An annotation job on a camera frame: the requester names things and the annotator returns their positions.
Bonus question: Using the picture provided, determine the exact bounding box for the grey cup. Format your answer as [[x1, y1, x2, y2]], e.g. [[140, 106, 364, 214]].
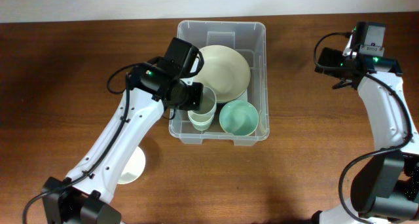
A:
[[188, 86, 217, 116]]

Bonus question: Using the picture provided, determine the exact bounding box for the mint green cup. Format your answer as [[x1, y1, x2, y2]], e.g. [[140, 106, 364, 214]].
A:
[[190, 117, 213, 131]]

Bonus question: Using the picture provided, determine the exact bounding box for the beige large bowl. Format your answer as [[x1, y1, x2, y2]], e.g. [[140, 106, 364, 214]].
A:
[[193, 45, 251, 92]]

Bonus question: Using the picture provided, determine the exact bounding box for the mint green small bowl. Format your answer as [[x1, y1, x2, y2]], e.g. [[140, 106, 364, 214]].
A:
[[219, 100, 259, 136]]

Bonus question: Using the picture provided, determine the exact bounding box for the white small bowl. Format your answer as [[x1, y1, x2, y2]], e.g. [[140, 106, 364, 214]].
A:
[[118, 147, 146, 185]]

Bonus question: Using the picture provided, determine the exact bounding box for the cream white cup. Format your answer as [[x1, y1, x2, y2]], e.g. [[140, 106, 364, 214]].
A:
[[188, 111, 214, 124]]

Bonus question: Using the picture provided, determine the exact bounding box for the yellow small bowl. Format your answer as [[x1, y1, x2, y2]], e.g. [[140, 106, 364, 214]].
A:
[[255, 111, 266, 136]]

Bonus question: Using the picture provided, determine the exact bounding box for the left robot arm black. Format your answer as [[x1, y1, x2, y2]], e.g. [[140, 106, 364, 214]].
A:
[[28, 37, 204, 223]]

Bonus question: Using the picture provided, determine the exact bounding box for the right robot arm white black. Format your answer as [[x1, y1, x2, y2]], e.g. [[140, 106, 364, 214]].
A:
[[310, 22, 418, 223]]

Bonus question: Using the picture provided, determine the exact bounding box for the clear plastic storage container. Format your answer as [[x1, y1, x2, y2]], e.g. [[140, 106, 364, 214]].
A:
[[168, 20, 270, 146]]

